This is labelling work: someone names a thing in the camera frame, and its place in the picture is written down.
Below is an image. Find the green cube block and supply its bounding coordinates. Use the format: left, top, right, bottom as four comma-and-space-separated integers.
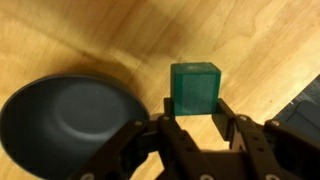
170, 62, 221, 116

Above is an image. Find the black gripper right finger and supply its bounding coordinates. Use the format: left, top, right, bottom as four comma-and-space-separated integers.
211, 99, 320, 180

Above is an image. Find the black bowl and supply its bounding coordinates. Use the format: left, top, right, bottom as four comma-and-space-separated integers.
1, 74, 149, 180

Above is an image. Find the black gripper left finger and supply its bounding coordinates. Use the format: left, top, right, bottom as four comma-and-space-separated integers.
68, 98, 214, 180

